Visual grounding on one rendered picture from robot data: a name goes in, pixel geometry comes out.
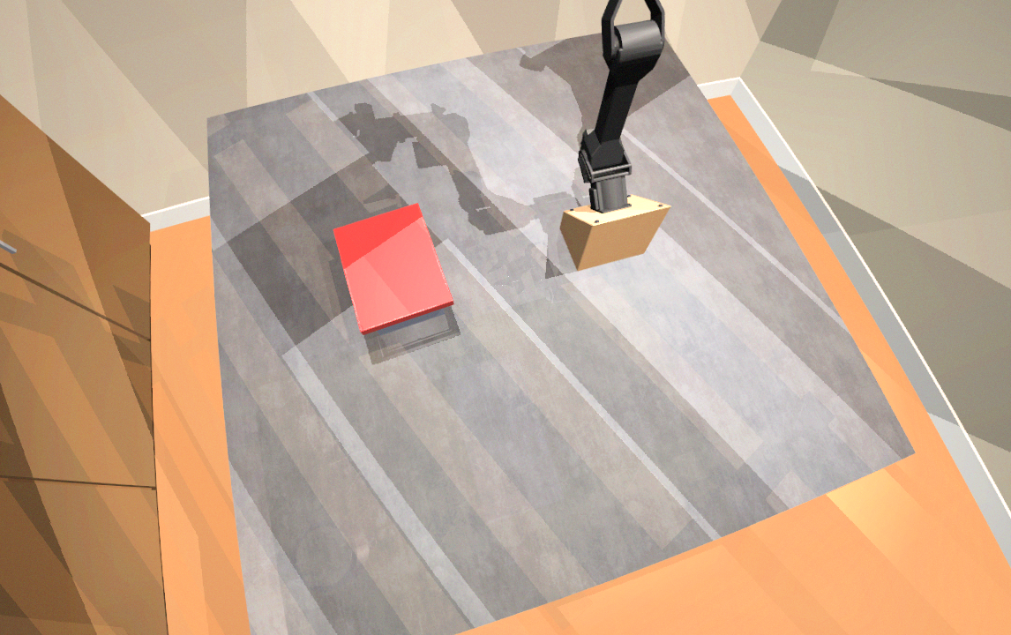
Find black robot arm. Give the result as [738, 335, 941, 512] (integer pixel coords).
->
[578, 0, 665, 213]

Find red box lid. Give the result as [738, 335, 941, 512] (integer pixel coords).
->
[334, 203, 453, 335]

